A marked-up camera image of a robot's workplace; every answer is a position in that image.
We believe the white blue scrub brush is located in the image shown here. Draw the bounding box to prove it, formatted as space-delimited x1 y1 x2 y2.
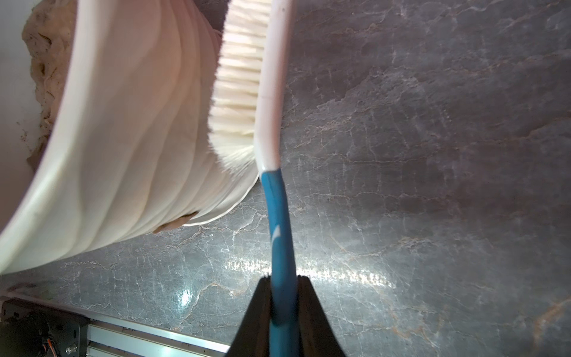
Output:
208 1 300 356

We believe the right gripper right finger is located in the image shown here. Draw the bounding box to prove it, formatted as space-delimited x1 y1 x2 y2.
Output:
297 276 346 357

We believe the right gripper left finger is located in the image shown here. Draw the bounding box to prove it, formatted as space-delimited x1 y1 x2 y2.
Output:
225 277 272 357

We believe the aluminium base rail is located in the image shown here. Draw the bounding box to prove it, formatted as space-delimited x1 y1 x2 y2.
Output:
86 320 229 357

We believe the white ceramic pot with mud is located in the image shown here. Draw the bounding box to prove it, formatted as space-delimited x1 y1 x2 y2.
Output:
1 1 257 274

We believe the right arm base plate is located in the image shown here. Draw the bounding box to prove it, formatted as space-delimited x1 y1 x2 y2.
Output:
1 298 90 357

